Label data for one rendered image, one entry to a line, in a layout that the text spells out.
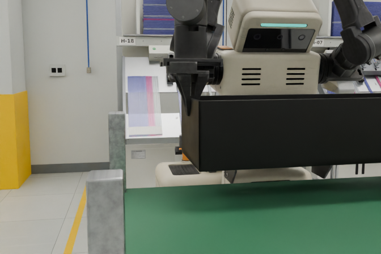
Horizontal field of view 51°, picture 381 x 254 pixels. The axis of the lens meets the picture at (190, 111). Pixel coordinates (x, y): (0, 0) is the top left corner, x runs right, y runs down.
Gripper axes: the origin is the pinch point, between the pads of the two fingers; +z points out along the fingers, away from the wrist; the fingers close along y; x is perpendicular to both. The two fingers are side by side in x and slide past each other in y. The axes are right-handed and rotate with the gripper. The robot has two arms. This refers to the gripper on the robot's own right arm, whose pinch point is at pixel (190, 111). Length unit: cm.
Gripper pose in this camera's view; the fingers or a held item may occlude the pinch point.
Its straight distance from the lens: 70.9
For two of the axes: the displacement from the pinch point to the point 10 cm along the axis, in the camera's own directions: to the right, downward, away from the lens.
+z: 0.0, 10.0, 0.9
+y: 9.8, -0.1, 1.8
